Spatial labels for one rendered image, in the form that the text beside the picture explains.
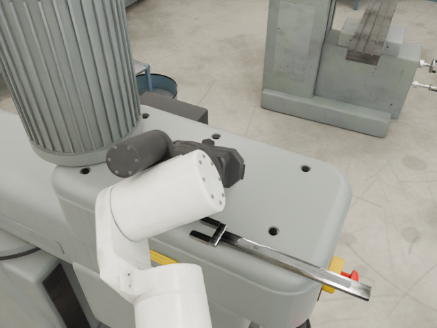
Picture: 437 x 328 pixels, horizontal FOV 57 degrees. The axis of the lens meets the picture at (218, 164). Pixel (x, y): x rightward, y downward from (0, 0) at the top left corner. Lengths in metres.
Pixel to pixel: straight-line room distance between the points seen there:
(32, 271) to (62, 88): 0.56
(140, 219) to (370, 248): 2.74
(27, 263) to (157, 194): 0.73
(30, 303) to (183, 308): 0.87
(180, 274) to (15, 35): 0.39
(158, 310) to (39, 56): 0.38
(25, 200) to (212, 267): 0.46
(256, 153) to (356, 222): 2.53
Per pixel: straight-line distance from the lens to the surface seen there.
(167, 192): 0.38
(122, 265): 0.38
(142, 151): 0.39
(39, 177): 0.91
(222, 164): 0.53
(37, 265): 1.07
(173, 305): 0.35
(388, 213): 3.34
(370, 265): 2.99
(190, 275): 0.37
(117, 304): 0.97
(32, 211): 0.90
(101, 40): 0.61
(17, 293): 1.19
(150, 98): 1.14
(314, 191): 0.65
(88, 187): 0.67
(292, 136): 3.80
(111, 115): 0.67
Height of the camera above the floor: 2.35
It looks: 43 degrees down
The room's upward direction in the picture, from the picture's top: straight up
